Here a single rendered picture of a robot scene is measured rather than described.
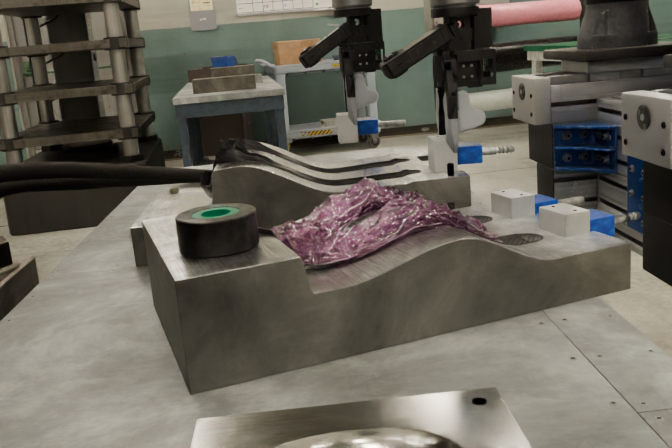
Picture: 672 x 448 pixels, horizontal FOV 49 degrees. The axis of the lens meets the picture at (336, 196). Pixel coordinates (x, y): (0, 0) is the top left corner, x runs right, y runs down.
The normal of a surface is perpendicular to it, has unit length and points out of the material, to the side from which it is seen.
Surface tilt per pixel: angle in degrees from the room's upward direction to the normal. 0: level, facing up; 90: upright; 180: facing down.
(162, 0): 90
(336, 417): 0
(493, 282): 90
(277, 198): 90
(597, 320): 0
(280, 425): 0
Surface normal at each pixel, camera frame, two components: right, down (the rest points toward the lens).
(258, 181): 0.07, 0.21
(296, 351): 0.36, 0.17
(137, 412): -0.08, -0.97
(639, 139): -0.99, 0.10
